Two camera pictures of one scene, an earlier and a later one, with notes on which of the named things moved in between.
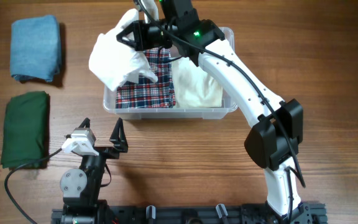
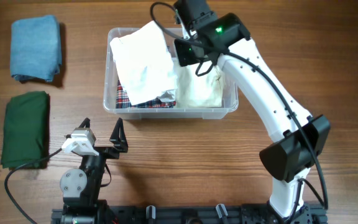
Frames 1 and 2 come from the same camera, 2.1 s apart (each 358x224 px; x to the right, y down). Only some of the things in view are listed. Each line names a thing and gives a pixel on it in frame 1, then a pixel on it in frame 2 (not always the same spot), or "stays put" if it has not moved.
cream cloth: [193, 88] stays put
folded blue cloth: [35, 48] stays put
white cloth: [114, 61] to [145, 65]
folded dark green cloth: [26, 132] stays put
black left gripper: [120, 143] stays put
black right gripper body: [155, 35] to [188, 52]
